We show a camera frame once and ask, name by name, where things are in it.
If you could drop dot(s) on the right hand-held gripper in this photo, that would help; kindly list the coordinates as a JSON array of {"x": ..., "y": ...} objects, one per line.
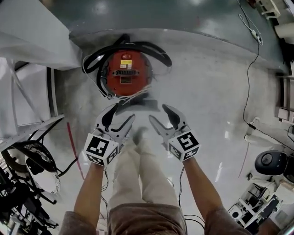
[{"x": 184, "y": 144}]

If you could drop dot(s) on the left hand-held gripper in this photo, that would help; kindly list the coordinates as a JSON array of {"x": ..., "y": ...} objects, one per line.
[{"x": 100, "y": 149}]

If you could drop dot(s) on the person's right forearm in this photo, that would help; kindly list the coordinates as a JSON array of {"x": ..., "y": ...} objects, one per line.
[{"x": 202, "y": 190}]

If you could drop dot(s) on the person's left forearm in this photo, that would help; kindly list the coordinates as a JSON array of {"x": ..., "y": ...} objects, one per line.
[{"x": 89, "y": 195}]

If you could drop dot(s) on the person's beige trousers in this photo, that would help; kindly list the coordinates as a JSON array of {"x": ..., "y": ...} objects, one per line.
[{"x": 142, "y": 174}]

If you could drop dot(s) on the red canister vacuum cleaner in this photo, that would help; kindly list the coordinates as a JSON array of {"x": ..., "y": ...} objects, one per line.
[{"x": 160, "y": 54}]

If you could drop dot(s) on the dark wicker chair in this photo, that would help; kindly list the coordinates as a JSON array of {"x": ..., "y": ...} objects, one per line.
[{"x": 34, "y": 148}]

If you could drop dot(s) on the white stand base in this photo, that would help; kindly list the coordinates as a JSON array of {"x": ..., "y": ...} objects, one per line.
[{"x": 259, "y": 135}]

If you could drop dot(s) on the white metal shelf rack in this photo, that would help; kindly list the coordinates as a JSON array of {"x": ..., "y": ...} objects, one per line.
[{"x": 23, "y": 128}]

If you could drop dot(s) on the person's brown printed shirt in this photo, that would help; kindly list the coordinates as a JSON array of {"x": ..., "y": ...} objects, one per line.
[{"x": 147, "y": 220}]

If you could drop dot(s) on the black round device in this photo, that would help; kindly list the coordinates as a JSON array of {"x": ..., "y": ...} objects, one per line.
[{"x": 268, "y": 160}]

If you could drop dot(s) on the white machine with black parts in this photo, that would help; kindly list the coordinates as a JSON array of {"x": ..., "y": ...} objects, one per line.
[{"x": 255, "y": 202}]

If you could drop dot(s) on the grey wooden desk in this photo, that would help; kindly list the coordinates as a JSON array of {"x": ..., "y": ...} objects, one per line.
[{"x": 286, "y": 96}]

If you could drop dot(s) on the white table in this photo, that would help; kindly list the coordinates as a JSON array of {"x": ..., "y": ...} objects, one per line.
[{"x": 286, "y": 32}]

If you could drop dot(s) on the white stool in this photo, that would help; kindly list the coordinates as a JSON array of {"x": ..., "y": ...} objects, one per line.
[{"x": 268, "y": 7}]

